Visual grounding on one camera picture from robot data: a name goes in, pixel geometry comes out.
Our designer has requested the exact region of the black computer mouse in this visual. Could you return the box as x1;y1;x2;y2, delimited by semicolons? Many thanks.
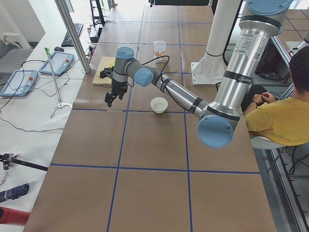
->
54;46;64;52

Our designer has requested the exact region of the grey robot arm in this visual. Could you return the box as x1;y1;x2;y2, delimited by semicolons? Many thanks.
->
100;0;291;148

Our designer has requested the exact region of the blue teach pendant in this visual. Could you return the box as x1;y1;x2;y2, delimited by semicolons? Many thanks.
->
0;70;38;97
39;51;74;76

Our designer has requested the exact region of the red cylinder object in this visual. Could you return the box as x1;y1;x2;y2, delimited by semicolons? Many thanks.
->
0;207;30;226

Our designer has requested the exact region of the blue teach pendant far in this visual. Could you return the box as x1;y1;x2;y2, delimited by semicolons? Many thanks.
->
39;51;74;76

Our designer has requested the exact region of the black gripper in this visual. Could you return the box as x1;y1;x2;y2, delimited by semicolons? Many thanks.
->
104;67;128;108

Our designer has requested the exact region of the black tripod rod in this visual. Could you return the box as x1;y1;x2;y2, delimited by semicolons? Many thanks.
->
0;153;48;171

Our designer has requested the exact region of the wooden cutting board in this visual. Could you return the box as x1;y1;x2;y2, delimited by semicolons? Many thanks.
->
92;57;115;87

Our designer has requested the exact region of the white clear egg box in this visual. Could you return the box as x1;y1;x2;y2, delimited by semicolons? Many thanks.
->
154;41;167;63

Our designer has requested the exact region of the blue teach pendant near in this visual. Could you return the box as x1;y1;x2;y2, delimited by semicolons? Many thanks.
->
0;70;38;97

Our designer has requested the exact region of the grabber stick green tip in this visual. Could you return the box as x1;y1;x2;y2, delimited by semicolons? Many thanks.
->
44;47;73;118

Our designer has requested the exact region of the black keyboard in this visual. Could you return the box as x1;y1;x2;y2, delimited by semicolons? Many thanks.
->
61;23;84;47

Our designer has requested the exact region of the white office chair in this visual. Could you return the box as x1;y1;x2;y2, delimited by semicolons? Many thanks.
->
0;32;33;77

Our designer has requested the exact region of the white round bowl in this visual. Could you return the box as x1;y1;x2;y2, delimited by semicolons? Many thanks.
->
150;97;168;114

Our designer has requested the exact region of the aluminium frame post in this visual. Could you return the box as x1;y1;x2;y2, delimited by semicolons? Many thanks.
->
55;0;91;73

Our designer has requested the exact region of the lemon slice front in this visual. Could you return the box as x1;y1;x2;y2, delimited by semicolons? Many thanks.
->
108;62;114;68

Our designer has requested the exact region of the folded dark umbrella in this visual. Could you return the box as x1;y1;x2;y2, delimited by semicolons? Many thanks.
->
0;183;29;202

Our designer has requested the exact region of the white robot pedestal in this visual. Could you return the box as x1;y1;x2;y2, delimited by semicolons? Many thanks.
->
191;0;242;85

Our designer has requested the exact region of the person in yellow shirt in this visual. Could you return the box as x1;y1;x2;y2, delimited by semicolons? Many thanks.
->
241;47;309;146

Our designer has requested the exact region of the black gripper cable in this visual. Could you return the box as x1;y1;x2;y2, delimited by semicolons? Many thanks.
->
126;55;169;88

